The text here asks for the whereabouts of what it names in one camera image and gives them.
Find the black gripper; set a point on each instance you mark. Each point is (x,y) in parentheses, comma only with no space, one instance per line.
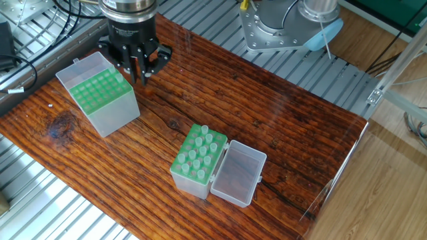
(133,30)

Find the translucent tip box green rack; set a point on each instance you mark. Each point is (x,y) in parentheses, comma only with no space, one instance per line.
(190,183)
(113,113)

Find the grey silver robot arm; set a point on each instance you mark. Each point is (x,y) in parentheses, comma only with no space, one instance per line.
(287,23)

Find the clear hinged box lid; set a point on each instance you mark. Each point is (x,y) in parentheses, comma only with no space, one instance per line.
(237,176)
(80,66)

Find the glossy wooden board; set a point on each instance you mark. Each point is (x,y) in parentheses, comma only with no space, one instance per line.
(200,86)

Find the yellow tag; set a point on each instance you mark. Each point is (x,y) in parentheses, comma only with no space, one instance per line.
(244,4)

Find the grey metal mount plate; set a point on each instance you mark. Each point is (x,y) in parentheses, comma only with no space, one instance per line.
(267,33)

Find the aluminium frame corner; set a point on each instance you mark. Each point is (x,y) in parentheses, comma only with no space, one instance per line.
(393,83)

